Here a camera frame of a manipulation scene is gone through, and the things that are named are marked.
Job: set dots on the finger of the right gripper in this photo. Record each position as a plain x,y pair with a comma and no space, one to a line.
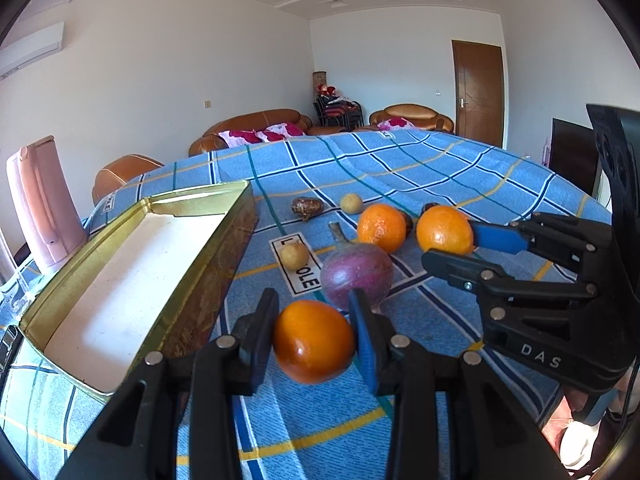
465,279
505,239

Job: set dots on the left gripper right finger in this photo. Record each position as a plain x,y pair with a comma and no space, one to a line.
490,433

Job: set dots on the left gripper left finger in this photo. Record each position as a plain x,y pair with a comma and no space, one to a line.
136,434

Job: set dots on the orange mandarin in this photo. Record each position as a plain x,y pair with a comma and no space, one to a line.
383,226
445,228

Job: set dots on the small yellow longan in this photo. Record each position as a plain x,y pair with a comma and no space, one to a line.
351,203
294,256

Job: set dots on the smooth orange kumquat fruit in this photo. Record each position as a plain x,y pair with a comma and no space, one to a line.
312,341

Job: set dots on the person's right hand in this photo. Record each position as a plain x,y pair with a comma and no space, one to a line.
581,448

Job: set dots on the black television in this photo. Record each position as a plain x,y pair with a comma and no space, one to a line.
574,155

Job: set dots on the gold rectangular tin box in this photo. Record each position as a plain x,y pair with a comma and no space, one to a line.
153,279

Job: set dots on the brown leather armchair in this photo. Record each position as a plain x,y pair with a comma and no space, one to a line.
421,116
118,173

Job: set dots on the armchair pink floral cushion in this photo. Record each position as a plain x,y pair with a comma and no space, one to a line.
395,123

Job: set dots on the stacked dark chairs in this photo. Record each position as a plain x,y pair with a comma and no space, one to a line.
338,113

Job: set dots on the brown wooden door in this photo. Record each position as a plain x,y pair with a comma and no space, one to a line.
480,91

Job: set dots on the brown leather near armchair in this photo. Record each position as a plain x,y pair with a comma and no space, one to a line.
118,173

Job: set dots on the brown leather long sofa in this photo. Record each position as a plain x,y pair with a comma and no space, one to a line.
258,121

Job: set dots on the pink electric kettle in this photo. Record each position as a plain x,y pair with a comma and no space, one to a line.
45,210

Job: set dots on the white wall air conditioner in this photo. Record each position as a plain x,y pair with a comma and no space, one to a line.
30,49

